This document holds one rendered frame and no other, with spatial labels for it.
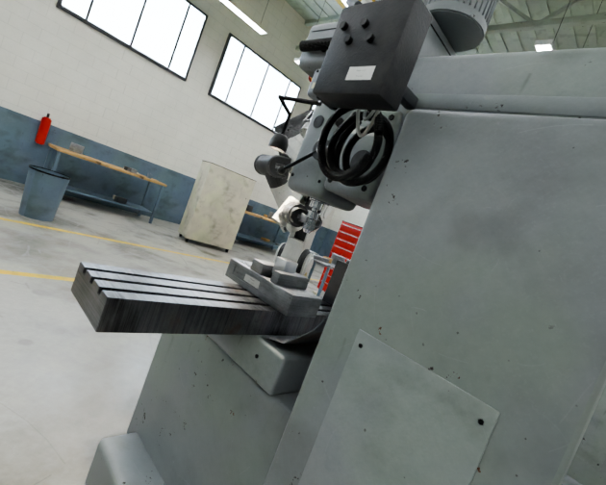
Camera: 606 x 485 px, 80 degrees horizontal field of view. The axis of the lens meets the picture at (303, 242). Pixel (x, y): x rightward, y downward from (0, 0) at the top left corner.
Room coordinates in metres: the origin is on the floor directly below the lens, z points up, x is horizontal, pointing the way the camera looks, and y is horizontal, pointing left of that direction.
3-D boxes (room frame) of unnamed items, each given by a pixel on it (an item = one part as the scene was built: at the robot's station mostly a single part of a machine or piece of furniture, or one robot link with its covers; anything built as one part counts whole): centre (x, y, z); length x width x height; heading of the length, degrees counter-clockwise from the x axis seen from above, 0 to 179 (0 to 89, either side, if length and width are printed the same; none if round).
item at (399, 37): (0.83, 0.01, 1.62); 0.20 x 0.09 x 0.21; 47
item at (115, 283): (1.28, 0.01, 0.89); 1.24 x 0.23 x 0.08; 137
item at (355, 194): (1.15, -0.14, 1.47); 0.24 x 0.19 x 0.26; 137
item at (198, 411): (1.30, 0.02, 0.43); 0.81 x 0.32 x 0.60; 47
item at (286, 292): (1.27, 0.05, 0.99); 0.35 x 0.15 x 0.11; 48
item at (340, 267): (1.59, -0.28, 1.03); 0.22 x 0.12 x 0.20; 140
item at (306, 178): (1.28, 0.00, 1.47); 0.21 x 0.19 x 0.32; 137
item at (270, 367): (1.28, 0.00, 0.79); 0.50 x 0.35 x 0.12; 47
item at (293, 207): (1.36, 0.04, 1.23); 0.13 x 0.12 x 0.10; 117
